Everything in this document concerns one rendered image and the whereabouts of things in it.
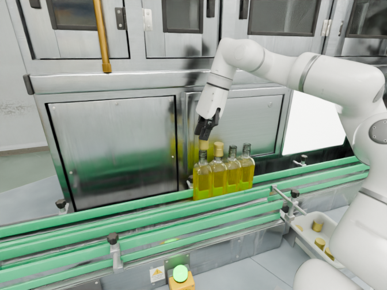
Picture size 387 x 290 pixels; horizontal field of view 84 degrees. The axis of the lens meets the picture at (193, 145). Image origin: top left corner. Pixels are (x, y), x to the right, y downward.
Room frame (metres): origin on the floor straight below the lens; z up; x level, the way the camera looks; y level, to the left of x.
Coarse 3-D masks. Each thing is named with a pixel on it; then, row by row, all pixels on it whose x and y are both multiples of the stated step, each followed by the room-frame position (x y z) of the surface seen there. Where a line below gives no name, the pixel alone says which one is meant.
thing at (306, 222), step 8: (304, 216) 0.68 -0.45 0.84; (312, 216) 0.69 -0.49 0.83; (320, 216) 0.69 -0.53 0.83; (296, 224) 0.66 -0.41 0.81; (304, 224) 0.68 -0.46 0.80; (312, 224) 0.69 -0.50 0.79; (328, 224) 0.66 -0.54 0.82; (336, 224) 0.63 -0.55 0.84; (304, 232) 0.66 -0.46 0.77; (312, 232) 0.66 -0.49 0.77; (320, 232) 0.66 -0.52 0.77; (328, 232) 0.65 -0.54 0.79; (312, 240) 0.62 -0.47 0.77; (328, 240) 0.62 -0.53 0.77; (336, 264) 0.47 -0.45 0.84
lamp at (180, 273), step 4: (176, 268) 0.44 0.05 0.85; (180, 268) 0.44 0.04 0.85; (184, 268) 0.44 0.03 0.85; (176, 272) 0.43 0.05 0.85; (180, 272) 0.43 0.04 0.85; (184, 272) 0.43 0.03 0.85; (176, 276) 0.42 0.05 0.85; (180, 276) 0.42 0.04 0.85; (184, 276) 0.42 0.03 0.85; (176, 280) 0.42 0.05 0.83; (180, 280) 0.42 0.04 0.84; (184, 280) 0.42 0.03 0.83
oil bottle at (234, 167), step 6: (228, 162) 0.68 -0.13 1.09; (234, 162) 0.68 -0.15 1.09; (228, 168) 0.67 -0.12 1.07; (234, 168) 0.67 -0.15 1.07; (240, 168) 0.68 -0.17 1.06; (228, 174) 0.67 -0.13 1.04; (234, 174) 0.67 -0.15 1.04; (240, 174) 0.68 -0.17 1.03; (228, 180) 0.67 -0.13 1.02; (234, 180) 0.67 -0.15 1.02; (228, 186) 0.67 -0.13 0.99; (234, 186) 0.67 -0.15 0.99; (228, 192) 0.67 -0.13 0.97
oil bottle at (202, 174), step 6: (198, 162) 0.67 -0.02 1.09; (198, 168) 0.64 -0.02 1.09; (204, 168) 0.64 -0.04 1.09; (210, 168) 0.65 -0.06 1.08; (198, 174) 0.63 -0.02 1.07; (204, 174) 0.64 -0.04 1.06; (210, 174) 0.64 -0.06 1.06; (198, 180) 0.63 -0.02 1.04; (204, 180) 0.64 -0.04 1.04; (210, 180) 0.64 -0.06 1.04; (198, 186) 0.63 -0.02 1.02; (204, 186) 0.64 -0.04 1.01; (210, 186) 0.64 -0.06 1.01; (198, 192) 0.63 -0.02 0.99; (204, 192) 0.64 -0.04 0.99; (210, 192) 0.65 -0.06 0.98; (198, 198) 0.63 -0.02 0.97; (204, 198) 0.64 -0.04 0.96
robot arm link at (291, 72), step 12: (264, 48) 0.62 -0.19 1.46; (264, 60) 0.60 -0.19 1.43; (276, 60) 0.64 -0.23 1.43; (288, 60) 0.61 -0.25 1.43; (300, 60) 0.49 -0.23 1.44; (312, 60) 0.48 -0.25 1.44; (252, 72) 0.62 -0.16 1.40; (264, 72) 0.63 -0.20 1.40; (276, 72) 0.62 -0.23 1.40; (288, 72) 0.58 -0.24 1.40; (300, 72) 0.48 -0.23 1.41; (288, 84) 0.51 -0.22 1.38; (300, 84) 0.48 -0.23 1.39
